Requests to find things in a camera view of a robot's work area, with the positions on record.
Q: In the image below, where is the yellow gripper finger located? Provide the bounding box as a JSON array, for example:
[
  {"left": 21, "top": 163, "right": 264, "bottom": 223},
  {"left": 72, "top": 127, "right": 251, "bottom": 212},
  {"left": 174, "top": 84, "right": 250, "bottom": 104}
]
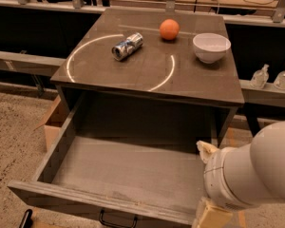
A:
[
  {"left": 197, "top": 141, "right": 219, "bottom": 163},
  {"left": 191, "top": 197, "right": 233, "bottom": 228}
]

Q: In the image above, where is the drawer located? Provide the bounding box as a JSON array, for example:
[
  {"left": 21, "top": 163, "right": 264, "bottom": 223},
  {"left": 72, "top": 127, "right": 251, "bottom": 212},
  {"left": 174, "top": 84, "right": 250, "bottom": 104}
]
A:
[{"left": 8, "top": 90, "right": 226, "bottom": 228}]

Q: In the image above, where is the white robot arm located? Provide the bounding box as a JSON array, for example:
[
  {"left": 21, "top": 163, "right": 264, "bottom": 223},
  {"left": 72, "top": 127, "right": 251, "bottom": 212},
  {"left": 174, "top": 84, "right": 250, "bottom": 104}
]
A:
[{"left": 192, "top": 121, "right": 285, "bottom": 228}]

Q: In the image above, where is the dark wooden cabinet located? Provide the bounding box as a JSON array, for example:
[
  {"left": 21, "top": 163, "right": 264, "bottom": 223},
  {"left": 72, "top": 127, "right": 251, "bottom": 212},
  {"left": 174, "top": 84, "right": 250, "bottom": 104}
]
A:
[{"left": 51, "top": 9, "right": 244, "bottom": 146}]

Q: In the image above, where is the clear plastic bottle left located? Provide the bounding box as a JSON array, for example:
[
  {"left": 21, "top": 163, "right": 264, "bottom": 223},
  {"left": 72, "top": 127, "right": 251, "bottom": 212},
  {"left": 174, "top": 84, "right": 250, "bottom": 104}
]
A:
[{"left": 250, "top": 64, "right": 269, "bottom": 89}]

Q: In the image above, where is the clear plastic bottle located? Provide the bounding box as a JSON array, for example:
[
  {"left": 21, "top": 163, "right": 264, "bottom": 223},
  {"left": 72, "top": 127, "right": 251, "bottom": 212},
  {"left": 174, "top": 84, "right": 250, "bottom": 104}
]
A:
[
  {"left": 250, "top": 64, "right": 269, "bottom": 89},
  {"left": 274, "top": 70, "right": 285, "bottom": 90}
]

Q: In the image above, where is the white ceramic bowl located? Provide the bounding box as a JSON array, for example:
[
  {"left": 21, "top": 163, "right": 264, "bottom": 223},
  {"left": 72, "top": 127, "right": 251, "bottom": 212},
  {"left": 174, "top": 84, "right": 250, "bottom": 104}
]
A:
[{"left": 193, "top": 33, "right": 231, "bottom": 64}]

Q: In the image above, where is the clear plastic bottle right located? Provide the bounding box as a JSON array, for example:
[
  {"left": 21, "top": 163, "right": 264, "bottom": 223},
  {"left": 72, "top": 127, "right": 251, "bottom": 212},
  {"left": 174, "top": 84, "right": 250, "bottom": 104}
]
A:
[{"left": 274, "top": 70, "right": 285, "bottom": 90}]

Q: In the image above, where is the orange fruit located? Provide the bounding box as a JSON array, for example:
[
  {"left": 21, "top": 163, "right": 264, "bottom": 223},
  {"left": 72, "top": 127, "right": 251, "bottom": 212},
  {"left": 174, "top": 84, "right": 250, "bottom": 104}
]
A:
[{"left": 160, "top": 19, "right": 180, "bottom": 40}]

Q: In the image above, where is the crushed silver soda can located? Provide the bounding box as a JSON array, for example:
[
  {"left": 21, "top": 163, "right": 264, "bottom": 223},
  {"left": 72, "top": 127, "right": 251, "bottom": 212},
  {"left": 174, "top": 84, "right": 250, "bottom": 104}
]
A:
[{"left": 111, "top": 32, "right": 143, "bottom": 61}]

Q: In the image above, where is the cardboard box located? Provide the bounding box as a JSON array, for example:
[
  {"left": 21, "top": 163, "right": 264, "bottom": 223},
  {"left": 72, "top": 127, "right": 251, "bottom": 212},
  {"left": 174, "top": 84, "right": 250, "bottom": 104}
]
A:
[{"left": 36, "top": 96, "right": 67, "bottom": 151}]

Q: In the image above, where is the black object on floor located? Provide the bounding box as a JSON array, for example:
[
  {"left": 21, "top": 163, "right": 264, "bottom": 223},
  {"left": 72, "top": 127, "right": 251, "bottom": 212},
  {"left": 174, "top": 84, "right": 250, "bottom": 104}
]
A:
[{"left": 18, "top": 209, "right": 33, "bottom": 228}]

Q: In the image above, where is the black drawer handle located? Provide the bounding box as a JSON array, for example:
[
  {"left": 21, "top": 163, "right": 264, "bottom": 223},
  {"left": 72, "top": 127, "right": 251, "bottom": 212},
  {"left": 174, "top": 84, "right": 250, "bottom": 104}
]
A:
[{"left": 98, "top": 209, "right": 139, "bottom": 228}]

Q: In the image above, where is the metal rail shelf frame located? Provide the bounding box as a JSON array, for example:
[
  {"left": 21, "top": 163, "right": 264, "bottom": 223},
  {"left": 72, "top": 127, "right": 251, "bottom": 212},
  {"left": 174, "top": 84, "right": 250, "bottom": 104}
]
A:
[{"left": 0, "top": 51, "right": 65, "bottom": 77}]

